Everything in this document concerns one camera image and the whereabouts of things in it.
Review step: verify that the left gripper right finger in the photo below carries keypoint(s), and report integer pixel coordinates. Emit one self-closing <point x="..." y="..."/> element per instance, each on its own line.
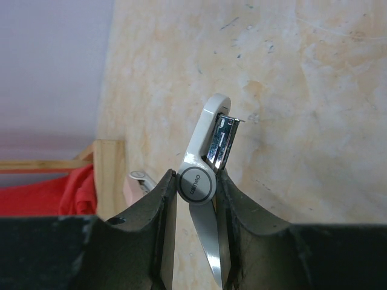
<point x="259" y="250"/>

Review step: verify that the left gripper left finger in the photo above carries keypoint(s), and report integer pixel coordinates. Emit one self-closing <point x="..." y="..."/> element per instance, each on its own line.
<point x="132" y="250"/>

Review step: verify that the wooden clothes rack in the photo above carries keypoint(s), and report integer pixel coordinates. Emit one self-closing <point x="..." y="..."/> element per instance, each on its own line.
<point x="108" y="159"/>

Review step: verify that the red hanging garment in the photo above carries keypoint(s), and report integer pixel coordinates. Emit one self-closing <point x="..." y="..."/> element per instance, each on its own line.
<point x="74" y="194"/>

